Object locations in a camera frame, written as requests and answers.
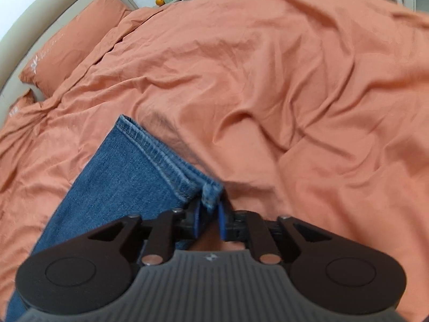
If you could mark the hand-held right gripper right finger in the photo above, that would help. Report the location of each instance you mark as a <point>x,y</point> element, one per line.
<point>221,223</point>

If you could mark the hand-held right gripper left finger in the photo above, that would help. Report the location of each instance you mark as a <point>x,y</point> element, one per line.
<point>197,219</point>

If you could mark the blue denim pants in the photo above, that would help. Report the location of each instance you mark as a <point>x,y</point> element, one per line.
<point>127,181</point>

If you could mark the orange duvet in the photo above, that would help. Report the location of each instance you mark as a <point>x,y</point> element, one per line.
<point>268,90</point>

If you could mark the beige padded headboard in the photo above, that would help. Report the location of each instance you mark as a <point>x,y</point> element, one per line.
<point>40,10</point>

